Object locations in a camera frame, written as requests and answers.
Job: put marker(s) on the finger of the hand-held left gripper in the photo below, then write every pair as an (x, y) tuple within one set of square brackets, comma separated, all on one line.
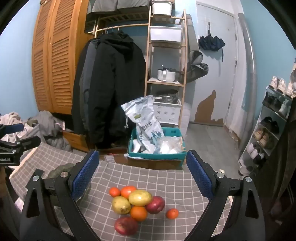
[(25, 141), (13, 128)]

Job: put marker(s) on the dark grey hanging jacket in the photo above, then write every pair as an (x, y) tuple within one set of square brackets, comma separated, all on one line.
[(82, 92)]

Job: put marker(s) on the white plastic bin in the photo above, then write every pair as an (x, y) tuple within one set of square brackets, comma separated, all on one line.
[(165, 34), (161, 7)]

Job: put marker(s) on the brown cardboard box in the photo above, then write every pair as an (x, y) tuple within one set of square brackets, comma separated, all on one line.
[(150, 163)]

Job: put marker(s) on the small tangerine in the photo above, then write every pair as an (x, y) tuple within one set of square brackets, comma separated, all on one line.
[(172, 213), (115, 192)]

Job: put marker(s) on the clear plastic bag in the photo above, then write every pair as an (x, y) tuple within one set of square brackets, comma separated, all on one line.
[(170, 144)]

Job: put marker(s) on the wooden drawer box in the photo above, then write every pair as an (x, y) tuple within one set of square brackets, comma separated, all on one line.
[(75, 140)]

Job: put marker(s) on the pale crumpled clothes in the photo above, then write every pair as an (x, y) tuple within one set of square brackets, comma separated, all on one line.
[(10, 119)]

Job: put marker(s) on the silver vertical pipe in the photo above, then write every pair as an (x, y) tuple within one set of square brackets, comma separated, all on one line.
[(251, 81)]

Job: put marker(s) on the white pot with lid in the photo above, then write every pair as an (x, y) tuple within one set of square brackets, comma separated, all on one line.
[(166, 74)]

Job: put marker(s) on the wooden shelf unit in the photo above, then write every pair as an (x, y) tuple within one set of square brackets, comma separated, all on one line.
[(148, 69)]

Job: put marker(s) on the grey fabric storage box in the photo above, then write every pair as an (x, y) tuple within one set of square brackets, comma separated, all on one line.
[(101, 5), (133, 4)]

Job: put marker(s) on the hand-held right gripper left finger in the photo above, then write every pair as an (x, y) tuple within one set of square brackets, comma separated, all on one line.
[(84, 176)]

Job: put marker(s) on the white printed rice bag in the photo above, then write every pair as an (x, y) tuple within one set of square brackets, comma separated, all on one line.
[(143, 120)]

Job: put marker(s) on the shoe rack with shoes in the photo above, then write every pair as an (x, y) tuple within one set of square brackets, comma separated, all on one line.
[(268, 125)]

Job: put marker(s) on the red apple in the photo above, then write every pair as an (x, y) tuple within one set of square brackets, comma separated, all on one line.
[(126, 226), (157, 205)]

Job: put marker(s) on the white door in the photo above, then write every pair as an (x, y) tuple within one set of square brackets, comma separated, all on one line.
[(217, 76)]

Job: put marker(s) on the grey shoe rack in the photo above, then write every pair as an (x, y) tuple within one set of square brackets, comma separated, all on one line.
[(266, 111)]

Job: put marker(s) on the grey checked tablecloth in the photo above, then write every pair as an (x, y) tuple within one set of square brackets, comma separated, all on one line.
[(161, 183)]

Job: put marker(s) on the wooden clothes rail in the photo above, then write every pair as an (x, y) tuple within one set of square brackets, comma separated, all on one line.
[(122, 26)]

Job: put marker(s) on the steel pot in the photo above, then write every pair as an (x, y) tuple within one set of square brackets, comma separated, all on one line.
[(167, 96)]

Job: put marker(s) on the orange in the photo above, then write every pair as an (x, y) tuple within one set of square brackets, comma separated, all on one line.
[(138, 213), (127, 190)]

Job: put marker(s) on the yellow pear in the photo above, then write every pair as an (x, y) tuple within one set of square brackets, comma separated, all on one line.
[(120, 205), (140, 197)]

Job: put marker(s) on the black hanging jacket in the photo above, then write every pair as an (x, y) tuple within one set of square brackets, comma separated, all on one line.
[(115, 88)]

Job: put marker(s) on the wooden louvered wardrobe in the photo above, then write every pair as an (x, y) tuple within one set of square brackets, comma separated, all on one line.
[(57, 58)]

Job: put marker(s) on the grey glass plate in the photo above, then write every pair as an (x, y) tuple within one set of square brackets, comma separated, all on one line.
[(64, 167)]

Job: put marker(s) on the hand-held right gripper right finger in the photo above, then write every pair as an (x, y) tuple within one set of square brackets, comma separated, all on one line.
[(200, 176)]

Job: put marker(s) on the navy folded umbrella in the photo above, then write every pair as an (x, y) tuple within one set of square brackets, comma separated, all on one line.
[(211, 42)]

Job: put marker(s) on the grey hooded jacket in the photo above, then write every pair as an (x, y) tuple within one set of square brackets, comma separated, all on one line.
[(196, 64)]

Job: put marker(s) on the grey crumpled clothes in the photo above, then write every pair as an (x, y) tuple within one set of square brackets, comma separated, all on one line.
[(49, 129)]

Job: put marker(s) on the white patterned drawer box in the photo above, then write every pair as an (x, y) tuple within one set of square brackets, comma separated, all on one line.
[(167, 113)]

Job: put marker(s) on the teal cardboard box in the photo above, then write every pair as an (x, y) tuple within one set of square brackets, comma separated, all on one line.
[(171, 132)]

